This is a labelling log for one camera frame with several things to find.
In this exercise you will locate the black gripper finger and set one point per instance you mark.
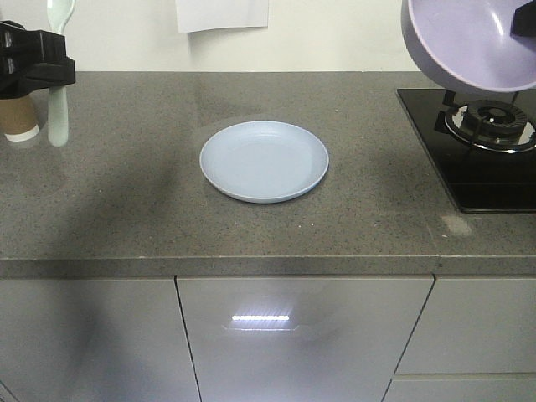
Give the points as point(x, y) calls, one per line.
point(32, 60)
point(523, 23)

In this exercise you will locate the pale green plastic spoon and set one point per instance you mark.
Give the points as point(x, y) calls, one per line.
point(59, 13)

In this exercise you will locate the brown paper cup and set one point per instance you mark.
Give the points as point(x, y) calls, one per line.
point(19, 119)

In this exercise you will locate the lilac plastic bowl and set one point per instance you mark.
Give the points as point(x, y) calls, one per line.
point(467, 46)

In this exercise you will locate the light blue plate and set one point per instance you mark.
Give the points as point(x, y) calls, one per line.
point(264, 162)

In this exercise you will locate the black gas cooktop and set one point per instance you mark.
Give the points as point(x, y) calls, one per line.
point(482, 146)

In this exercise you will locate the grey left cabinet door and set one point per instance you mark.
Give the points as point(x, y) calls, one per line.
point(96, 340)

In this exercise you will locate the grey cabinet door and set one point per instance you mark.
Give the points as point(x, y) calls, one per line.
point(96, 340)
point(299, 338)

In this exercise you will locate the grey upper drawer front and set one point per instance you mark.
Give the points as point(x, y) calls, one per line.
point(474, 325)

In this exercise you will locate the grey drawer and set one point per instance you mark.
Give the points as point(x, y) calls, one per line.
point(474, 325)
point(495, 387)

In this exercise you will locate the grey middle cabinet door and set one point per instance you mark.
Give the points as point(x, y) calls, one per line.
point(299, 338)

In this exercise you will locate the grey lower drawer front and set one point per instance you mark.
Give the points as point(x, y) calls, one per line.
point(495, 387)

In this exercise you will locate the white paper sheet on wall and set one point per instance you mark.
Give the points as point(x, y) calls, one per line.
point(201, 15)

